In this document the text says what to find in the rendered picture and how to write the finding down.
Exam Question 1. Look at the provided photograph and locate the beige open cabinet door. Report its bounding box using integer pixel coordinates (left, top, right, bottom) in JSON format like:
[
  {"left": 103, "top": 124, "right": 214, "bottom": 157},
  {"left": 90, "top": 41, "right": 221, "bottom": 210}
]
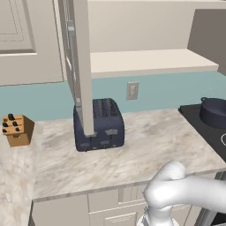
[{"left": 52, "top": 0, "right": 96, "bottom": 137}]

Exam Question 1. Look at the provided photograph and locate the dark blue pot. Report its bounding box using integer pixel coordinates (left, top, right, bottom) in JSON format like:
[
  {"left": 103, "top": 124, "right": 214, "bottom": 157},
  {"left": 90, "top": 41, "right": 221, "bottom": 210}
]
[{"left": 199, "top": 96, "right": 226, "bottom": 130}]

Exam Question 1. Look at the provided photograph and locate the beige closed cabinet door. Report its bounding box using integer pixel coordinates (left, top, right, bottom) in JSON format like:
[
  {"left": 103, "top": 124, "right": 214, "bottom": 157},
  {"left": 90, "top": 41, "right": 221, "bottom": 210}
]
[{"left": 0, "top": 0, "right": 64, "bottom": 87}]

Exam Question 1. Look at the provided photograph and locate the beige base cabinet door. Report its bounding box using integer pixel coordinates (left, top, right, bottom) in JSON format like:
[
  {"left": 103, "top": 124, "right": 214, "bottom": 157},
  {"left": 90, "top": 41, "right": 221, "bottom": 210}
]
[{"left": 30, "top": 193, "right": 91, "bottom": 226}]

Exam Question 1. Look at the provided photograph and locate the dark blue toaster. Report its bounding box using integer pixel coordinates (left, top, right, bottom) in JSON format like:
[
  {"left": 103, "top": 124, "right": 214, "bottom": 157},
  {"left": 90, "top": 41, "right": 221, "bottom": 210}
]
[{"left": 72, "top": 97, "right": 125, "bottom": 153}]

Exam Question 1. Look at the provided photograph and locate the beige drawer front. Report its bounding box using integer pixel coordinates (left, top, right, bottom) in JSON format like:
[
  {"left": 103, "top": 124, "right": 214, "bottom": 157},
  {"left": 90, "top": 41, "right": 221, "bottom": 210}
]
[{"left": 87, "top": 183, "right": 149, "bottom": 214}]

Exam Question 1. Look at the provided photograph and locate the black hob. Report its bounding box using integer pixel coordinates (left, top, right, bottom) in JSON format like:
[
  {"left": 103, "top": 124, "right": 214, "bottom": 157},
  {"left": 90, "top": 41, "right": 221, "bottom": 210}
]
[{"left": 177, "top": 102, "right": 226, "bottom": 163}]

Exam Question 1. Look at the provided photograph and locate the wooden knife block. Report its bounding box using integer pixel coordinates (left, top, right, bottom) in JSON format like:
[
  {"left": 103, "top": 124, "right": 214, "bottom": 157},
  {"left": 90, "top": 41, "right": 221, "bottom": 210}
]
[{"left": 1, "top": 113, "right": 35, "bottom": 148}]

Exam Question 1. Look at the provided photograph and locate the beige wall outlet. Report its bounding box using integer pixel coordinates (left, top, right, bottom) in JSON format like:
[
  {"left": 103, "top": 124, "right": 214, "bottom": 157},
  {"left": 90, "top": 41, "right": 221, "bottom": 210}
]
[{"left": 125, "top": 81, "right": 139, "bottom": 102}]

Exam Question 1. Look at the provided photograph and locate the beige wall cabinet with shelf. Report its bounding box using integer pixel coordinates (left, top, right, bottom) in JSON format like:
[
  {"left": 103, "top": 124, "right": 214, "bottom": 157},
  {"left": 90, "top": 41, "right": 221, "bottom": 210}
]
[{"left": 87, "top": 0, "right": 226, "bottom": 79}]

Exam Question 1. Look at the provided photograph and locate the grey cabinet door handle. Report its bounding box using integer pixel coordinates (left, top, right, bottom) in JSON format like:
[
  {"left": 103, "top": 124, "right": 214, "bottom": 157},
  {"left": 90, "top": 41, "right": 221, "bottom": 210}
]
[{"left": 66, "top": 20, "right": 82, "bottom": 108}]

